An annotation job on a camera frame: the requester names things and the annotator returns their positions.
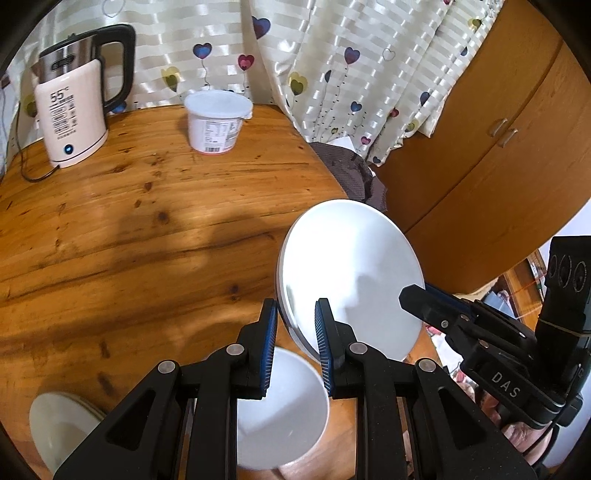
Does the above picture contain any dark brown cloth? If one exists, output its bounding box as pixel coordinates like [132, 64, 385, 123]
[308, 141, 389, 215]

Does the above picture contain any heart print curtain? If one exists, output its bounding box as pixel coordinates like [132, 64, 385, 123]
[0, 0, 506, 167]

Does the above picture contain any white electric kettle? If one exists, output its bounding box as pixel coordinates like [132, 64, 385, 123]
[30, 24, 136, 168]

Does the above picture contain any black kettle cable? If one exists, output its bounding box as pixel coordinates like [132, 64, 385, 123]
[11, 92, 61, 183]

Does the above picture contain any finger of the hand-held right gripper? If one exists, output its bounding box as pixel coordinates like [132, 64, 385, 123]
[398, 285, 485, 365]
[425, 284, 536, 352]

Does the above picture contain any wooden cabinet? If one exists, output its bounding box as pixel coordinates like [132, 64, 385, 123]
[374, 0, 591, 296]

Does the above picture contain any person's right hand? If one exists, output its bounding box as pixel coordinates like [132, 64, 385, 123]
[480, 394, 555, 467]

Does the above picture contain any white plastic tub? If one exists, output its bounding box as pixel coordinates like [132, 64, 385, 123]
[185, 90, 254, 155]

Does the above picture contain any white bowl with blue stripe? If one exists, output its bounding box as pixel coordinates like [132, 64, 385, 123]
[29, 391, 108, 474]
[236, 347, 331, 472]

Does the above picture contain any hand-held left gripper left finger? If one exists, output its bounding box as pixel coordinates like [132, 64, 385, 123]
[53, 298, 279, 480]

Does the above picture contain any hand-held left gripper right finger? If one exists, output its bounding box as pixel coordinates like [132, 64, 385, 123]
[314, 298, 539, 480]

